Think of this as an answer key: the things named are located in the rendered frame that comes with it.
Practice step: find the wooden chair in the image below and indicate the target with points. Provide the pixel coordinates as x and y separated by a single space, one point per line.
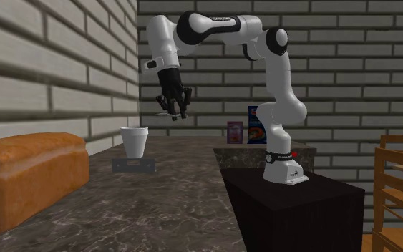
382 195

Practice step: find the grey flat slab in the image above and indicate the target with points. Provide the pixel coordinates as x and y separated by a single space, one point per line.
133 165

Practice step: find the blue snack bag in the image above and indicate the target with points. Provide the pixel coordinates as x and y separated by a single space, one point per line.
256 125

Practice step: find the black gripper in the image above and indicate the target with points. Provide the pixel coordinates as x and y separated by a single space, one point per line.
170 83

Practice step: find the brown bread loaf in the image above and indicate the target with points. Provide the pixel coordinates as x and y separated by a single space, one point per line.
26 178

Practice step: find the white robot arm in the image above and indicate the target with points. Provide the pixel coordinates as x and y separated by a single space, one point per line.
281 90

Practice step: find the white foam cup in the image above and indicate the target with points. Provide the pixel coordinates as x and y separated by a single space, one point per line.
134 141

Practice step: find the thin silver utensil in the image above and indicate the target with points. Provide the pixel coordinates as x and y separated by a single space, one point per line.
162 113

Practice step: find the pink packet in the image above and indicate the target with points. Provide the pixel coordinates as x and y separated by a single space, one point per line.
235 132

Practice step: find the dark robot stand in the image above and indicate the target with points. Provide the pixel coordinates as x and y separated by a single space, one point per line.
292 213

